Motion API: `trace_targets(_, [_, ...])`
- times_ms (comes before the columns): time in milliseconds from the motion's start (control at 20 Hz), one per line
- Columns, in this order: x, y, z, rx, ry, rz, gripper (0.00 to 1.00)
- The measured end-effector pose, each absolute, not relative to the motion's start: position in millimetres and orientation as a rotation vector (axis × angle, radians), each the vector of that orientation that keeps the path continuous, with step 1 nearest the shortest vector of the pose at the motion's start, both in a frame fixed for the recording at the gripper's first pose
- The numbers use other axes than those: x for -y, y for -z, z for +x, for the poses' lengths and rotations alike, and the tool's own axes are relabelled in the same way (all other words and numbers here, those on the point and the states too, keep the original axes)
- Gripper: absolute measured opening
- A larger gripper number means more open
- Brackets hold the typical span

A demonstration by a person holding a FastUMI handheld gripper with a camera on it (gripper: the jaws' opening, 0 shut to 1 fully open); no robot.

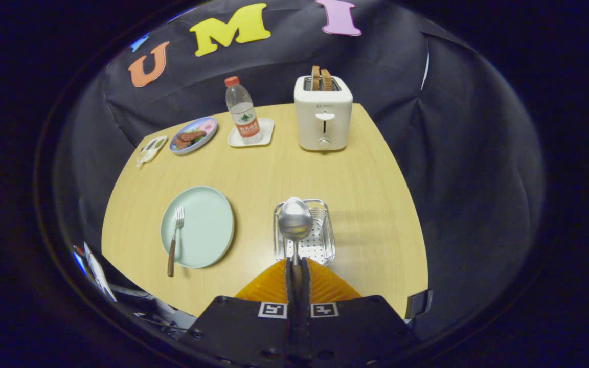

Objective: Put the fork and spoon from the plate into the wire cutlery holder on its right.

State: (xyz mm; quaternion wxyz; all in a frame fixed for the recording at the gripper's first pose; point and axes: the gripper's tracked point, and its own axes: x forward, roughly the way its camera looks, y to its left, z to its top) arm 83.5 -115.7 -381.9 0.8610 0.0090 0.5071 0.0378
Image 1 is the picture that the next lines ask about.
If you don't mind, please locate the blue lit device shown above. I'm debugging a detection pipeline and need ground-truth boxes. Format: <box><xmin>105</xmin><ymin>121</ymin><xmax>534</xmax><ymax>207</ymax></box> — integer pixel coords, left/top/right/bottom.
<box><xmin>72</xmin><ymin>245</ymin><xmax>88</xmax><ymax>277</ymax></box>

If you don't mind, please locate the white board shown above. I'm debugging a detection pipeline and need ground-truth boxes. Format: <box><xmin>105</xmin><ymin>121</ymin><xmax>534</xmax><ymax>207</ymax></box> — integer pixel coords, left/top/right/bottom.
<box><xmin>83</xmin><ymin>242</ymin><xmax>117</xmax><ymax>302</ymax></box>

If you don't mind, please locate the black backdrop cloth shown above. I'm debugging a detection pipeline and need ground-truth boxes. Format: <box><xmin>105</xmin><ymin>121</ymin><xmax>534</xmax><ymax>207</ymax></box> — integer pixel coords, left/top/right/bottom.
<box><xmin>54</xmin><ymin>0</ymin><xmax>546</xmax><ymax>348</ymax></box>

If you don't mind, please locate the metal spoon with brown handle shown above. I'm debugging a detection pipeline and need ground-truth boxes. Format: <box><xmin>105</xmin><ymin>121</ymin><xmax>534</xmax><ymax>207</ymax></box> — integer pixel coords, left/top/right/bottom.
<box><xmin>278</xmin><ymin>197</ymin><xmax>313</xmax><ymax>279</ymax></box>

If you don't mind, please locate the white square coaster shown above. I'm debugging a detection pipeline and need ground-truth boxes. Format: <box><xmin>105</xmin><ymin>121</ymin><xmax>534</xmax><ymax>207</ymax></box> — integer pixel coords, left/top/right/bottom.
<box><xmin>228</xmin><ymin>118</ymin><xmax>275</xmax><ymax>148</ymax></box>

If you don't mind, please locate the blue plate with food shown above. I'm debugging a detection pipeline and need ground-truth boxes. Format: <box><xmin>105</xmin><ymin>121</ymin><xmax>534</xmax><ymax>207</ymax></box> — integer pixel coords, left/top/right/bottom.
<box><xmin>169</xmin><ymin>116</ymin><xmax>218</xmax><ymax>155</ymax></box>

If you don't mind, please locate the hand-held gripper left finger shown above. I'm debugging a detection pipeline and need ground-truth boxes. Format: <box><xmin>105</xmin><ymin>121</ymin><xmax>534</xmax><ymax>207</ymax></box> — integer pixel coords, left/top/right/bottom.
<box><xmin>177</xmin><ymin>257</ymin><xmax>299</xmax><ymax>368</ymax></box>

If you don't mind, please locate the pale green plate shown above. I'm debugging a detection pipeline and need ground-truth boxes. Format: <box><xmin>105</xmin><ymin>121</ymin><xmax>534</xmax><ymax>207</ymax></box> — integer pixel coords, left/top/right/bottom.
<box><xmin>160</xmin><ymin>186</ymin><xmax>235</xmax><ymax>269</ymax></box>

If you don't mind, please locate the metal wire basket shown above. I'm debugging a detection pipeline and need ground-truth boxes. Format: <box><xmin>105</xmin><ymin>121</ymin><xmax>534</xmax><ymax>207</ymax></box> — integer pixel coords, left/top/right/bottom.
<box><xmin>273</xmin><ymin>199</ymin><xmax>336</xmax><ymax>266</ymax></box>

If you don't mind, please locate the metal fork with brown handle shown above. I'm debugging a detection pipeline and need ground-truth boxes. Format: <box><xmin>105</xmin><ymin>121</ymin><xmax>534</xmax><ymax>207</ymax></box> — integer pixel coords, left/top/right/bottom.
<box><xmin>167</xmin><ymin>206</ymin><xmax>185</xmax><ymax>278</ymax></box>

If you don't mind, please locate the small white sauce dish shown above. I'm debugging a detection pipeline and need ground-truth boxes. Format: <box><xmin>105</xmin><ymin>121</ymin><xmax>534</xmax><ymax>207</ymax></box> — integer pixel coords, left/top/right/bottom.
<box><xmin>136</xmin><ymin>135</ymin><xmax>168</xmax><ymax>168</ymax></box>

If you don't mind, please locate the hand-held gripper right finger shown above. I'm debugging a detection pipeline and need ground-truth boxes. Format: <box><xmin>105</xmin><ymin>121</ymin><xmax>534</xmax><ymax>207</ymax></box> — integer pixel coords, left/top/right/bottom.
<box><xmin>299</xmin><ymin>257</ymin><xmax>420</xmax><ymax>368</ymax></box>

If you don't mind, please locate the black table clamp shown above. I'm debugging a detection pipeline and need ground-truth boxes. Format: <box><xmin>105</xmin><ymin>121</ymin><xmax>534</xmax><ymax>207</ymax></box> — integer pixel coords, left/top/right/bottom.
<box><xmin>404</xmin><ymin>289</ymin><xmax>434</xmax><ymax>321</ymax></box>

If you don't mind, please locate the clear water bottle red cap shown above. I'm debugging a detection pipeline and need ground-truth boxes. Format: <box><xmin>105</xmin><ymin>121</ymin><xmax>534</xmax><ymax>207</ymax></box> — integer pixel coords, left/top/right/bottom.
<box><xmin>224</xmin><ymin>76</ymin><xmax>263</xmax><ymax>145</ymax></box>

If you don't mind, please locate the white toaster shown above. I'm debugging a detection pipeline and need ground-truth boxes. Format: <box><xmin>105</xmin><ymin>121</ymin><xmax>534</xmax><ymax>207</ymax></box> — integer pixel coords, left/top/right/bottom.
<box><xmin>294</xmin><ymin>75</ymin><xmax>353</xmax><ymax>152</ymax></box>

